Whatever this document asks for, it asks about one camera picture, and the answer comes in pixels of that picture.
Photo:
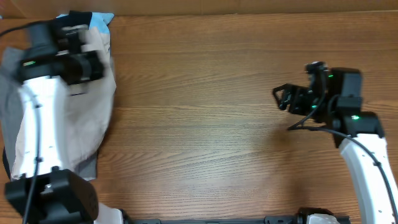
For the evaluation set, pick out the black and blue shirt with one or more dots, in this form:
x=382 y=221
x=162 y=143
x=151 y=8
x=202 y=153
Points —
x=99 y=20

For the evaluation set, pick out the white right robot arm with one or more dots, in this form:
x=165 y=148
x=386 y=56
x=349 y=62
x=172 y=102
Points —
x=332 y=103

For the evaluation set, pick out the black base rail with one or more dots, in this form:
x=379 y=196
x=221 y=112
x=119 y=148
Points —
x=284 y=219

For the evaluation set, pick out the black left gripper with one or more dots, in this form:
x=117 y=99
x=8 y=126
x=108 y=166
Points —
x=98 y=65

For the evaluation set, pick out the beige khaki shorts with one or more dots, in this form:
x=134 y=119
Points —
x=53 y=132

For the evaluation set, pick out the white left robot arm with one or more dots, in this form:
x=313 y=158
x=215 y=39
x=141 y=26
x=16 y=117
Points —
x=60 y=196

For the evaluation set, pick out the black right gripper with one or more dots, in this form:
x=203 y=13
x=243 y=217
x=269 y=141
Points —
x=300 y=93

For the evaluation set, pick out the grey shorts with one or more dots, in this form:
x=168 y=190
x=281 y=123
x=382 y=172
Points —
x=12 y=113

